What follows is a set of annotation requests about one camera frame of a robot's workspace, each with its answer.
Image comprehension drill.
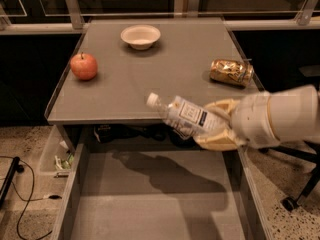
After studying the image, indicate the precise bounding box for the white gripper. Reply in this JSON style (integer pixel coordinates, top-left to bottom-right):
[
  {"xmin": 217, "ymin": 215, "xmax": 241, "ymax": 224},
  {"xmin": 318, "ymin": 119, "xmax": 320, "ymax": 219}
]
[{"xmin": 193, "ymin": 92, "xmax": 280, "ymax": 151}]

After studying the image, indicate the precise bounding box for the clear plastic water bottle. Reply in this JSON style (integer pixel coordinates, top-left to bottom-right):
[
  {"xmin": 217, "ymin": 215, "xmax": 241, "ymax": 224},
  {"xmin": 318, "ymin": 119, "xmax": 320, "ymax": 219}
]
[{"xmin": 146, "ymin": 93, "xmax": 227, "ymax": 137}]

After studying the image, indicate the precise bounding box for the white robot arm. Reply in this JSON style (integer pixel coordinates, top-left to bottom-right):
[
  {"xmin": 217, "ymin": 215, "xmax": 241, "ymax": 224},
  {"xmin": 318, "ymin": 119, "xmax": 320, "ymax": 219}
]
[{"xmin": 194, "ymin": 85, "xmax": 320, "ymax": 151}]

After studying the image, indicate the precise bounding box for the grey open top drawer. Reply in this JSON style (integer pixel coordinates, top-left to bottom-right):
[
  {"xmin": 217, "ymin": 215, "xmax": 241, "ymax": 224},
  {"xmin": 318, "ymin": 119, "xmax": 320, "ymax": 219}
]
[{"xmin": 50, "ymin": 141, "xmax": 273, "ymax": 240}]

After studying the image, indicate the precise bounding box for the crushed gold drink can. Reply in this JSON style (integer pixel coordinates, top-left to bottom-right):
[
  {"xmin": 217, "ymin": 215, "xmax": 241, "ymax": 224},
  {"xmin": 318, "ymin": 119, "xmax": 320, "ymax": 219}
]
[{"xmin": 210, "ymin": 59, "xmax": 254, "ymax": 87}]

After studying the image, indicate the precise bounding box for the black office chair base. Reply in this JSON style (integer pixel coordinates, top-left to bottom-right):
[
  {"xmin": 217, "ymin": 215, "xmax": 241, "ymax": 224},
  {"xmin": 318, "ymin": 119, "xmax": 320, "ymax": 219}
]
[{"xmin": 259, "ymin": 141, "xmax": 320, "ymax": 212}]

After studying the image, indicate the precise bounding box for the white paper bowl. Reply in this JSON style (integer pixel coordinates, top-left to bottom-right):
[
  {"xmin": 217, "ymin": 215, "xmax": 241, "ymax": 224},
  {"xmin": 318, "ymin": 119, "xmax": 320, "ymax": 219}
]
[{"xmin": 120, "ymin": 25, "xmax": 161, "ymax": 50}]

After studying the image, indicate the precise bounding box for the dark clutter under table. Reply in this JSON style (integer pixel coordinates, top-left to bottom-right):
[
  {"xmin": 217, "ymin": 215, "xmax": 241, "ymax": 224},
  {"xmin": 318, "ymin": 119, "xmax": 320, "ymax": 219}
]
[{"xmin": 93, "ymin": 123, "xmax": 196, "ymax": 148}]

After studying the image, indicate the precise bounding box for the grey cabinet table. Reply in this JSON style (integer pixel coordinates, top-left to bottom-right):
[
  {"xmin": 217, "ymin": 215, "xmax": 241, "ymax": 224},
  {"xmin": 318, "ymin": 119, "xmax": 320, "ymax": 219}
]
[{"xmin": 44, "ymin": 16, "xmax": 274, "ymax": 152}]

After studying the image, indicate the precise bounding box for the red apple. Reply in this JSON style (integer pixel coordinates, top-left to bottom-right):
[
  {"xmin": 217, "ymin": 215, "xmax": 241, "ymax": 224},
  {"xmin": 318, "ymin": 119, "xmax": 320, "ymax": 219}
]
[{"xmin": 70, "ymin": 52, "xmax": 98, "ymax": 81}]

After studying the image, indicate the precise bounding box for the clear plastic storage bin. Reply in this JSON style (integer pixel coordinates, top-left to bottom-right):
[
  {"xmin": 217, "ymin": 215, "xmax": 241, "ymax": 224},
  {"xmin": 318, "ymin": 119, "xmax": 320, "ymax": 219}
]
[{"xmin": 38, "ymin": 126, "xmax": 74, "ymax": 177}]

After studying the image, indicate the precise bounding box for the black bar on floor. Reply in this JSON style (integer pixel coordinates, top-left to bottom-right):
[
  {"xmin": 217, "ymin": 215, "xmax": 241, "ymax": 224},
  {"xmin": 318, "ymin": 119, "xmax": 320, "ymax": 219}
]
[{"xmin": 0, "ymin": 157, "xmax": 24, "ymax": 208}]

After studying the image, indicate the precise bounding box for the black floor cable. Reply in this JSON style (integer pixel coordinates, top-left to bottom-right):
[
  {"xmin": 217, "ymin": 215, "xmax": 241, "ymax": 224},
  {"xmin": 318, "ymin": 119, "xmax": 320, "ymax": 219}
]
[{"xmin": 0, "ymin": 155, "xmax": 63, "ymax": 240}]

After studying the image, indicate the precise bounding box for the metal railing post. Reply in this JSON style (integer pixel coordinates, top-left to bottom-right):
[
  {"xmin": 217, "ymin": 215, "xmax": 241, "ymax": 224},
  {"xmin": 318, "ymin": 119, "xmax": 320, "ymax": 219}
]
[{"xmin": 65, "ymin": 0, "xmax": 84, "ymax": 30}]

